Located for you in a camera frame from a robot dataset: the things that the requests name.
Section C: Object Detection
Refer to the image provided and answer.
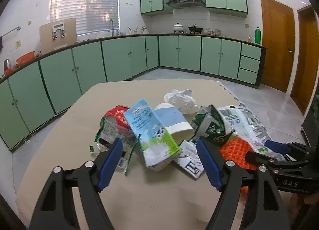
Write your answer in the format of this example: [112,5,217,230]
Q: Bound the blue white paper cup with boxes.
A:
[154,103,194,145]

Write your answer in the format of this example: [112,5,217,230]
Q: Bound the green white torn package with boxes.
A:
[191,105,235,149]

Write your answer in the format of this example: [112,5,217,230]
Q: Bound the silver green snack wrapper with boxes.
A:
[89,116,137,176]

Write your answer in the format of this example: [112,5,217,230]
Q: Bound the black wok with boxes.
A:
[188,24,203,34]

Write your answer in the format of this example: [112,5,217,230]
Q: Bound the orange foam net piece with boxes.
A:
[217,137,258,193]

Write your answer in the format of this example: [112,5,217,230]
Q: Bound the blue green milk carton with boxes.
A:
[124,99,180,167]

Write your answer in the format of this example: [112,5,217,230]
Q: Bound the brown wooden door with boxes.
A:
[261,0,295,92]
[290,6,318,115]

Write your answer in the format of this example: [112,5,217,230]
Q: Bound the black glass cabinet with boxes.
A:
[302,95,318,147]

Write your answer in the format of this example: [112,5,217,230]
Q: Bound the orange plastic basket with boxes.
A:
[16,51,35,66]

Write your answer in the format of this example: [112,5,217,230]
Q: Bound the white cooking pot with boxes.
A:
[173,23,184,34]

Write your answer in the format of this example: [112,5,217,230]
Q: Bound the green lower kitchen cabinets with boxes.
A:
[1,34,267,151]

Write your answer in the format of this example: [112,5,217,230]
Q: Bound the window with blinds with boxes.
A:
[49,0,120,35]

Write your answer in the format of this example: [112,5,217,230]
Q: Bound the white printed plastic wrapper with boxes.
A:
[217,105,286,161]

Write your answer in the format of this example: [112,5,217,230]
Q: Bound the sink faucet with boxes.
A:
[108,19,115,37]

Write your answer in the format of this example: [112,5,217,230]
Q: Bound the crumpled white tissue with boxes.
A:
[164,89,200,115]

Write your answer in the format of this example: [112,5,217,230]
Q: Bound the wooden cutting board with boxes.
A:
[39,18,77,55]

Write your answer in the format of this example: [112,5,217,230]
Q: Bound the green thermos bottle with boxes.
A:
[254,27,261,44]

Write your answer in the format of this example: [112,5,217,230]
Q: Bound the white striped wrapper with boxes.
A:
[174,140,204,179]

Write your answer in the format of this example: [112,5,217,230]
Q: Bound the red paper cup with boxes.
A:
[100,105,131,130]

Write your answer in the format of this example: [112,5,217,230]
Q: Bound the steel kettle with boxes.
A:
[3,59,12,71]

